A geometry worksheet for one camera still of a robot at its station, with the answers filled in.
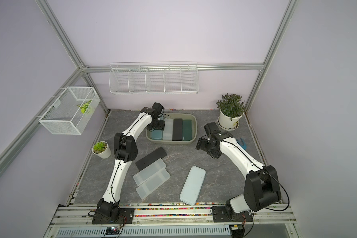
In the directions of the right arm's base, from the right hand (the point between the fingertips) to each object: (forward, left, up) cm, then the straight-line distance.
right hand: (202, 148), depth 86 cm
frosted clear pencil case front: (-20, +33, -9) cm, 39 cm away
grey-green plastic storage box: (+33, +11, -8) cm, 35 cm away
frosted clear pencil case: (+20, +23, -9) cm, 32 cm away
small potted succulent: (+2, +61, -3) cm, 61 cm away
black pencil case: (+22, +16, -10) cm, 29 cm away
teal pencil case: (+15, +29, -7) cm, 34 cm away
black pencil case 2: (+3, +28, -12) cm, 31 cm away
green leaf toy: (+16, +66, +20) cm, 71 cm away
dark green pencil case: (+20, +9, -9) cm, 24 cm away
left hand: (+21, +28, -7) cm, 36 cm away
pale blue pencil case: (-20, +7, -10) cm, 24 cm away
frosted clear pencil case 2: (-10, +32, -9) cm, 35 cm away
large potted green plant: (+25, -20, +9) cm, 33 cm away
